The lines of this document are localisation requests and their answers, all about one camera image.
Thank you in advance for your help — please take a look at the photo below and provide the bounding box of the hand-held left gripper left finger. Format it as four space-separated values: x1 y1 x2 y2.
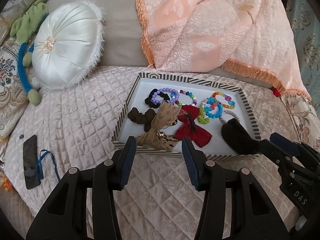
26 136 137 240

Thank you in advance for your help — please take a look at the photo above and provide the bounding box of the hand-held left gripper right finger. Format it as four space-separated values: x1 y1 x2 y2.
182 137 288 240

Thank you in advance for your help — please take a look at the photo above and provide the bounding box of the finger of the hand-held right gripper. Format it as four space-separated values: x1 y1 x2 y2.
270 132 320 160
259 139 300 165

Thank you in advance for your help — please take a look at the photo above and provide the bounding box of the green star bracelet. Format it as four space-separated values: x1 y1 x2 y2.
197 108 210 124

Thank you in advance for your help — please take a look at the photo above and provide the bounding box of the blue bead bracelet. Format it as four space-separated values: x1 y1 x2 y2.
202 97 223 119

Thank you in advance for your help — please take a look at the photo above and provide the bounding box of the multicolour bead bracelet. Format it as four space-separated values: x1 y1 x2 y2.
171 90 198 107

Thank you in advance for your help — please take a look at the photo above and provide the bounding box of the black scrunchie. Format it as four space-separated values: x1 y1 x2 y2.
144 89 170 109

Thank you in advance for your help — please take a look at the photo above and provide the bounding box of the rainbow star bracelet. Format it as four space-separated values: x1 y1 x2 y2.
211 92 236 109

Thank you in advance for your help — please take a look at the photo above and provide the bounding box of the purple bead bracelet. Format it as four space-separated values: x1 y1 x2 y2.
152 87 179 104

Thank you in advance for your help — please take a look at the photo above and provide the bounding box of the striped cardboard tray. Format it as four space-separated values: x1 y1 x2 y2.
111 72 262 159

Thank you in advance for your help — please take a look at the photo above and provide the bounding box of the red hair bow clip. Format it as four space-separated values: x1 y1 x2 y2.
174 105 213 147

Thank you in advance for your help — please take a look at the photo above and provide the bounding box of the beige floral fabric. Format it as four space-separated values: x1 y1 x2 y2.
280 92 320 145

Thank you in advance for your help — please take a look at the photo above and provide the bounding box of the leopard print hair bow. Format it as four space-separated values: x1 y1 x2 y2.
165 119 182 150

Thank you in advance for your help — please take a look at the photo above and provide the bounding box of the black cloth pouch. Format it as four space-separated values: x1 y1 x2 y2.
221 119 260 155

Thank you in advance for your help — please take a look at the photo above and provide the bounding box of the brown scrunchie bow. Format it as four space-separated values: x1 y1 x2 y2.
127 107 157 132

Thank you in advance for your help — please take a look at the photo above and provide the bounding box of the beige ribbon bow with bells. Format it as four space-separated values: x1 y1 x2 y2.
136 101 183 153

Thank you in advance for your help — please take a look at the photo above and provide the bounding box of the beige quilted bedspread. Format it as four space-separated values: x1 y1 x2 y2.
4 66 300 240

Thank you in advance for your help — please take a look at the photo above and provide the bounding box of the black smartphone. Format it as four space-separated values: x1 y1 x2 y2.
23 134 42 190

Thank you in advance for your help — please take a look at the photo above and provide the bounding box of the pale blue floral fabric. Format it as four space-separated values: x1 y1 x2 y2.
285 0 320 100

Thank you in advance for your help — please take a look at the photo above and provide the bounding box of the orange fringe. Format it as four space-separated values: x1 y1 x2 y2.
0 177 13 191

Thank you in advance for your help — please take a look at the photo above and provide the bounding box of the beige sofa backrest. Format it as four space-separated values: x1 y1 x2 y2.
45 0 155 68

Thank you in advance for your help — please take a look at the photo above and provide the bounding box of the white round satin pillow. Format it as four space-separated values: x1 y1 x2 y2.
31 0 104 90

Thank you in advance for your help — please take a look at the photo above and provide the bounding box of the peach fringed blanket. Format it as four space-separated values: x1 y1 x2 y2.
136 0 310 100

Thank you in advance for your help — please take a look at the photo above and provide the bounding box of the floral embroidered cushion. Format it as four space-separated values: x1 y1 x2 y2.
0 37 33 140

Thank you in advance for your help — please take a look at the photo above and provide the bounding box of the green and blue plush toy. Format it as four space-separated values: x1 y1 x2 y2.
10 0 49 107

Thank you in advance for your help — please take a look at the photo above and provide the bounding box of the striped bolster cushion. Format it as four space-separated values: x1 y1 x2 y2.
0 0 58 38

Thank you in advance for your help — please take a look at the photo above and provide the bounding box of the silver beaded hair tie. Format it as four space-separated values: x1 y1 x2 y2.
220 110 238 124

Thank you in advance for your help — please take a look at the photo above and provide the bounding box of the blue cord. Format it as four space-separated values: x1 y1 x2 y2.
35 149 61 183

